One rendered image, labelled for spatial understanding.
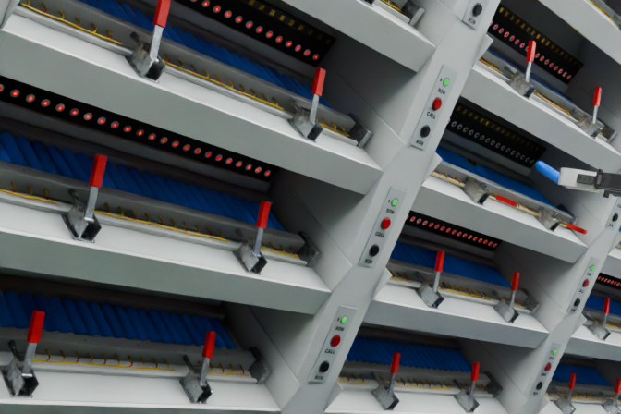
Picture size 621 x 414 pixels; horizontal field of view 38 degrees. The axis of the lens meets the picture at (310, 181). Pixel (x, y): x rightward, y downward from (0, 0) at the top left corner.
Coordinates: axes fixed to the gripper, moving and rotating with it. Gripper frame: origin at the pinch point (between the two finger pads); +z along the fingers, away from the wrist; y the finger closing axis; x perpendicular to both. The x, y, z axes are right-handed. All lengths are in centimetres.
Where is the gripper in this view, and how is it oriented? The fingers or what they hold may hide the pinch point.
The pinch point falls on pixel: (582, 180)
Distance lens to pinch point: 157.6
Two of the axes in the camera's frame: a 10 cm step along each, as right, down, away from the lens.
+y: 6.4, 2.0, 7.4
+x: 2.4, -9.7, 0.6
